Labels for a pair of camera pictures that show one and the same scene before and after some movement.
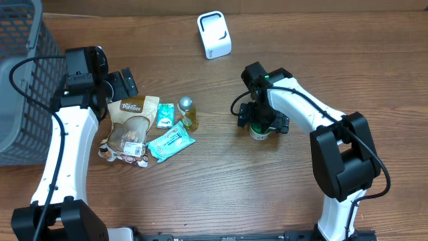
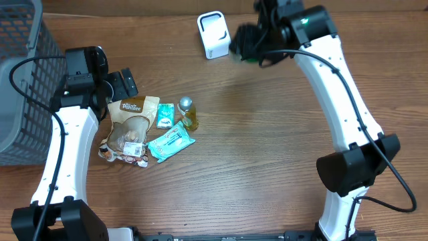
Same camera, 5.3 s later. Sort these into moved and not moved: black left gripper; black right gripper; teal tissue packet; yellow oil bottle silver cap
Moved: black right gripper
Not moved: teal tissue packet; black left gripper; yellow oil bottle silver cap
